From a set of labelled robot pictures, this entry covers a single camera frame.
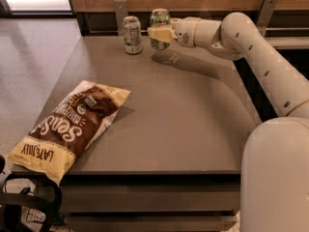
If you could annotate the right metal bracket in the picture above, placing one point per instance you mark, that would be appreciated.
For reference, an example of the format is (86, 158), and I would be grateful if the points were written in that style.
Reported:
(264, 15)

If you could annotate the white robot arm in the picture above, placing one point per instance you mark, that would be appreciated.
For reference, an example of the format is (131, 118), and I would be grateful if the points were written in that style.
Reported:
(274, 179)

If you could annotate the left metal bracket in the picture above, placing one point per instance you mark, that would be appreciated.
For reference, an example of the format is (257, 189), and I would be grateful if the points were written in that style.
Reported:
(120, 7)

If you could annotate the metal bracket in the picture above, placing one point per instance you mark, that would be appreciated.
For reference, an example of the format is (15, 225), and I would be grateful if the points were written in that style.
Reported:
(120, 7)
(264, 15)

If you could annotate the green soda can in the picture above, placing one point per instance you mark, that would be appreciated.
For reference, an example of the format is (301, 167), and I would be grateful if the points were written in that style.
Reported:
(159, 17)

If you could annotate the grey drawer cabinet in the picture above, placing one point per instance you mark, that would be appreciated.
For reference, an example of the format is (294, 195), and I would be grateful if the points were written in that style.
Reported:
(171, 160)

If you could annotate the white 7up can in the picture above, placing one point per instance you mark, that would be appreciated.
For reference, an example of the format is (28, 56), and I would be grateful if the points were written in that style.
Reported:
(132, 35)

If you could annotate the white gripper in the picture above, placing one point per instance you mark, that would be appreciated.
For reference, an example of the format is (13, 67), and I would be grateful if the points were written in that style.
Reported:
(184, 31)

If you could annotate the brown yellow chip bag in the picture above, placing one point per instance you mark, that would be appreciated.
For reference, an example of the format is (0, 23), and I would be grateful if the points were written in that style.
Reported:
(54, 144)

